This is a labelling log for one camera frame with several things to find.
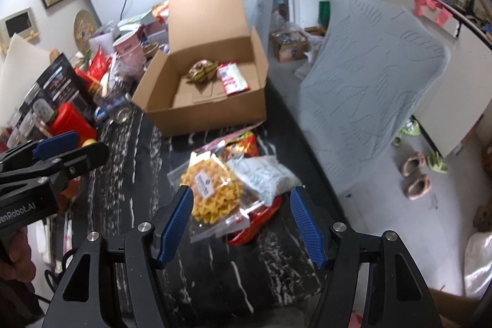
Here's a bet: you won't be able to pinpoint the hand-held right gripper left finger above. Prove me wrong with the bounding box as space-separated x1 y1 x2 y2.
40 185 195 328

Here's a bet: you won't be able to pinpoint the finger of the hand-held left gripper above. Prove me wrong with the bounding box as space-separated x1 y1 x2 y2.
0 141 110 195
0 131 80 165

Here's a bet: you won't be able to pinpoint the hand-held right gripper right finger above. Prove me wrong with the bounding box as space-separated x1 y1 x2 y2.
290 186 442 328

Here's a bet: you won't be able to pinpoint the clear bag of yellow waffles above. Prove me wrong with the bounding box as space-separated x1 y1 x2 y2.
168 152 266 242

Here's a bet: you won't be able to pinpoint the red patterned snack packet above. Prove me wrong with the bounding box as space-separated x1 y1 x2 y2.
225 195 284 246

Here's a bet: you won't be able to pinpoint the silver snack packet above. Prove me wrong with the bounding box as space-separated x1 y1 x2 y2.
226 155 302 206

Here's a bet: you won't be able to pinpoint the red yellow snack packet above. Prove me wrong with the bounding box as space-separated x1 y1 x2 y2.
223 132 262 161

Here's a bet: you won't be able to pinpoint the brown cardboard box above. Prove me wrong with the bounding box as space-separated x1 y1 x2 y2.
132 0 270 137

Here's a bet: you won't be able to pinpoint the person's left hand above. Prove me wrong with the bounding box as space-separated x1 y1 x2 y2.
0 226 36 284

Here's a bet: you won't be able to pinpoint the red container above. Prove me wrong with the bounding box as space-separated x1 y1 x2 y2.
50 103 97 144

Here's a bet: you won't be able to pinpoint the black printed box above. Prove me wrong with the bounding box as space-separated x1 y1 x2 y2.
21 53 97 129

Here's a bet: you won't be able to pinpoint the glass jar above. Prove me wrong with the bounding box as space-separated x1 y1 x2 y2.
92 80 135 123

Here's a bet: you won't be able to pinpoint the white foam board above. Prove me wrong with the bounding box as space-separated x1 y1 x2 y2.
0 34 54 127

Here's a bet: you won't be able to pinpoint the pink snack packet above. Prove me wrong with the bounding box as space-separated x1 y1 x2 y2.
193 124 263 156

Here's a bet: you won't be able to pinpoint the pink cup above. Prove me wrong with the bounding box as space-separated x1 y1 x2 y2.
112 29 147 77

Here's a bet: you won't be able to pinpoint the round woven plate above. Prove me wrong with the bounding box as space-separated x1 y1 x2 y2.
73 10 101 52

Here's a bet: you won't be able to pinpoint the pink slipper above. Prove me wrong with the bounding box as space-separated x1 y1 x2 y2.
400 152 427 177
404 174 432 201

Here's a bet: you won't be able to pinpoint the green slipper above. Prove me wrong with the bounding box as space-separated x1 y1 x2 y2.
427 153 448 174
392 121 421 147

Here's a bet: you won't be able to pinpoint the green brown snack packet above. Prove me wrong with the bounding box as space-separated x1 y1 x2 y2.
185 60 220 83

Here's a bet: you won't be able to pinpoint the red white snack packet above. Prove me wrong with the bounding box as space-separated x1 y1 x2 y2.
216 61 251 97

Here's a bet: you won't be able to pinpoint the flat cardboard sheets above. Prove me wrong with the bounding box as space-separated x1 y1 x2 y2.
428 287 481 328

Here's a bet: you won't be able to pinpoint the white plastic bag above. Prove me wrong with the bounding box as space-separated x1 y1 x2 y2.
463 232 492 298

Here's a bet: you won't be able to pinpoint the small cardboard box on floor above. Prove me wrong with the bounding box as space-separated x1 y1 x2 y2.
272 29 310 63

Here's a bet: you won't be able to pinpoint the white cabinet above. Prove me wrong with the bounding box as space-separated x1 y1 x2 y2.
375 0 492 160

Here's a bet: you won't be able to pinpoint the green bag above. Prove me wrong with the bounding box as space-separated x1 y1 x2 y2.
319 1 331 29

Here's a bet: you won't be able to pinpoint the chair with plain grey cover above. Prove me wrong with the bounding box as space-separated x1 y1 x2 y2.
238 0 274 56

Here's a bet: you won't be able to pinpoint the white wall intercom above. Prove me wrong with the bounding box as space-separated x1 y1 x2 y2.
0 7 41 49

